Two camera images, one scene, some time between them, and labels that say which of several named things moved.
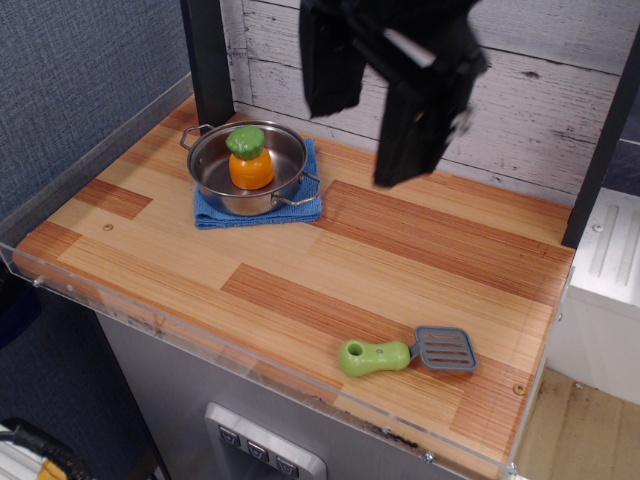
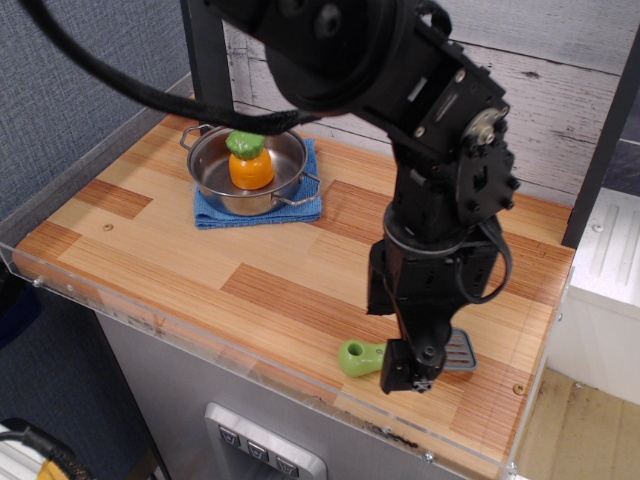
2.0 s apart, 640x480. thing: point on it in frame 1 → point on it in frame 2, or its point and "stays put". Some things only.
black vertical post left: x=204 y=28 stays put
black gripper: x=422 y=113 → x=445 y=258
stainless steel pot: x=209 y=162 stays put
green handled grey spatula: x=436 y=349 stays put
